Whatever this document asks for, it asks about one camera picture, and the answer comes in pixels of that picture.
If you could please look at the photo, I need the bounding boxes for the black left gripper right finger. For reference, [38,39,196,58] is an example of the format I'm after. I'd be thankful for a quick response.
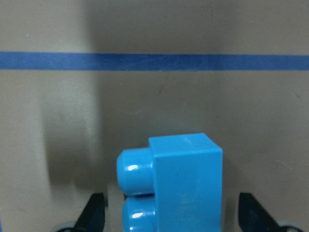
[238,192,281,232]

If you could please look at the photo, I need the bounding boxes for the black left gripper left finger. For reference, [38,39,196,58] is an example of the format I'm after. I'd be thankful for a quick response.
[72,193,105,232]

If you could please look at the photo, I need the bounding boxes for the blue toy block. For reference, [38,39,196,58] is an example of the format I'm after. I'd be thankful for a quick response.
[116,133,223,232]

